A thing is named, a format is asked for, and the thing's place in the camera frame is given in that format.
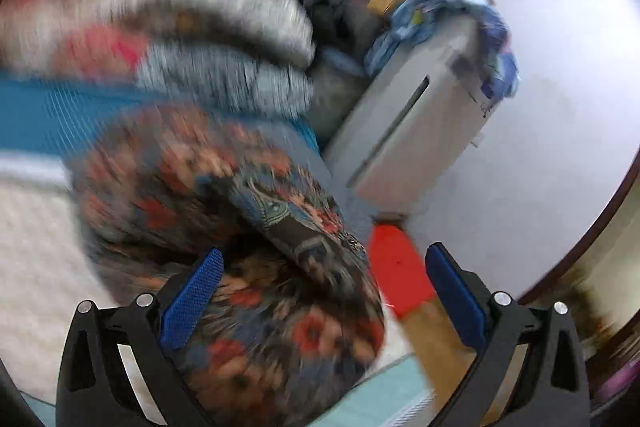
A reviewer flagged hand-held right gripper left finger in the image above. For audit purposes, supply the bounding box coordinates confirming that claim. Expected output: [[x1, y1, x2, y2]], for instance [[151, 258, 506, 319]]
[[56, 248, 224, 427]]

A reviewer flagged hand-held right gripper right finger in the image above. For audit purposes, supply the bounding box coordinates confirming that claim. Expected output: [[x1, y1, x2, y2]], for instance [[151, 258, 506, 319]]
[[425, 243, 591, 427]]

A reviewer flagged brown floral dress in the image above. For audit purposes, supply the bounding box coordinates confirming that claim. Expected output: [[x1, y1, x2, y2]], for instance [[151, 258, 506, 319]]
[[70, 104, 388, 427]]

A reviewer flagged red stool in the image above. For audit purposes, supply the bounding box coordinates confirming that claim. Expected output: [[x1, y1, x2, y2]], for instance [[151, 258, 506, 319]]
[[367, 224, 438, 320]]

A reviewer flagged teal grid bed cover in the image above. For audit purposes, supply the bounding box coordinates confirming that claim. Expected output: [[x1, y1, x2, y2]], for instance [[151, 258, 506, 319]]
[[310, 352, 436, 427]]

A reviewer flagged beige patterned bed sheet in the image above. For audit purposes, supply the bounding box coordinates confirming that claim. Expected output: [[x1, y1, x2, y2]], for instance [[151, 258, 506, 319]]
[[0, 157, 101, 408]]

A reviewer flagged white box appliance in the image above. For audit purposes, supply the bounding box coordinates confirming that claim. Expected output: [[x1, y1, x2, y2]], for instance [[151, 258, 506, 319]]
[[325, 14, 501, 215]]

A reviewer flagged red floral patchwork quilt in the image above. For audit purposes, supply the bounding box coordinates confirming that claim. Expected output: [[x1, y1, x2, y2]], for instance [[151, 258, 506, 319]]
[[0, 0, 316, 118]]

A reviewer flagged blue mattress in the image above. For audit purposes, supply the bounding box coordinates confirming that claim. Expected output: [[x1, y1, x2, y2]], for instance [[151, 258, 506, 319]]
[[0, 77, 321, 158]]

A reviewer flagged blue crumpled cloth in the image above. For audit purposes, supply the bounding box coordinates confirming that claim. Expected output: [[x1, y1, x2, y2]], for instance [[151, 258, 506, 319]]
[[365, 0, 521, 100]]

